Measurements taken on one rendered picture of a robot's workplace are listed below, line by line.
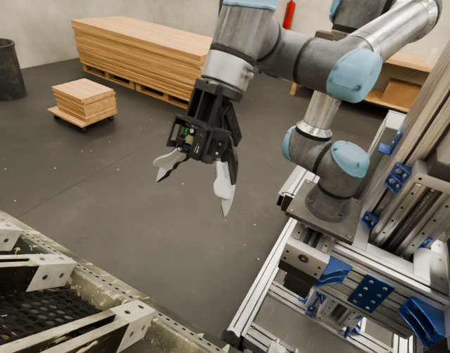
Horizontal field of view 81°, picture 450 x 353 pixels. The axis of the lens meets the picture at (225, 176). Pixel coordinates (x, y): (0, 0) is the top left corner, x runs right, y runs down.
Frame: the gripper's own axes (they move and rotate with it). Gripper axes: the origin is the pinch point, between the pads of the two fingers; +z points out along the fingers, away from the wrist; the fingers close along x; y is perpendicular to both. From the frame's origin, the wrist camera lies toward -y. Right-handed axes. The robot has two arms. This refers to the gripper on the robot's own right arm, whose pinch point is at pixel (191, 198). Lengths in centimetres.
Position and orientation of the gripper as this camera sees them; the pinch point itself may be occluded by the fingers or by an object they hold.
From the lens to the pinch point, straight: 49.1
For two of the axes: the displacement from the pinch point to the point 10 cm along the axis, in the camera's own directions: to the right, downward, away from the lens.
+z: -3.3, 9.2, 2.2
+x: 8.5, 3.9, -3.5
